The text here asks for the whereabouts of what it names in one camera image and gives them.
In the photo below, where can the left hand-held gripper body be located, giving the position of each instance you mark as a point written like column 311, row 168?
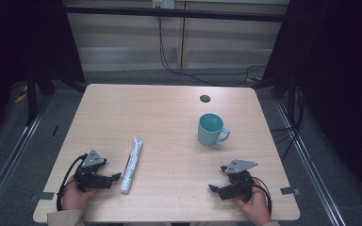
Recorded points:
column 89, row 166

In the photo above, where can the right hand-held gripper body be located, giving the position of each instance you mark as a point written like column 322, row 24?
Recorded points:
column 240, row 177

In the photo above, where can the white toothpaste tube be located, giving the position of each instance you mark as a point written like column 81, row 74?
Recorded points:
column 132, row 164

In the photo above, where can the teal cup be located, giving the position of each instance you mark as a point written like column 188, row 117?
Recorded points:
column 210, row 130

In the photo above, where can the person's left hand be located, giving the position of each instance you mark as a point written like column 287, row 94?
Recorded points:
column 74, row 196

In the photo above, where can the person's right hand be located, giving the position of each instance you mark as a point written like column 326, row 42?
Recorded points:
column 256, row 208

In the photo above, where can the grey tape strip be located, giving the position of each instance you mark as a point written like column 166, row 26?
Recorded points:
column 289, row 190
column 46, row 196

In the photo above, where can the dark round table grommet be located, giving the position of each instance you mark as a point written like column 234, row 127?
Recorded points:
column 205, row 99

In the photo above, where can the black metal stand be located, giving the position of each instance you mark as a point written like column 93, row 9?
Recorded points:
column 31, row 94

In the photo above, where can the yellow tape piece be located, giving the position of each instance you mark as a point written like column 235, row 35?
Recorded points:
column 20, row 98

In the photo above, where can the black curtain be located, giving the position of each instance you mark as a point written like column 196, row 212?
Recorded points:
column 336, row 78
column 12, row 47

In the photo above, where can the black horizontal bar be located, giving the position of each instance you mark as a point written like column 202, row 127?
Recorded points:
column 176, row 13

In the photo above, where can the metal floor rail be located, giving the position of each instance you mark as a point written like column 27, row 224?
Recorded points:
column 9, row 163
column 308, row 163

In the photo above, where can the white wall socket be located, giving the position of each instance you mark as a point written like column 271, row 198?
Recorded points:
column 163, row 3

